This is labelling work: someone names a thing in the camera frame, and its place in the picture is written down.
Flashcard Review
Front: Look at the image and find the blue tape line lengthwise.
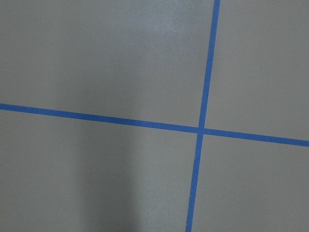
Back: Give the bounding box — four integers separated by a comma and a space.
185, 0, 221, 232

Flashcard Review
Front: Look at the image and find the blue tape line crosswise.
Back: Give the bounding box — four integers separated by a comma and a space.
0, 103, 309, 147

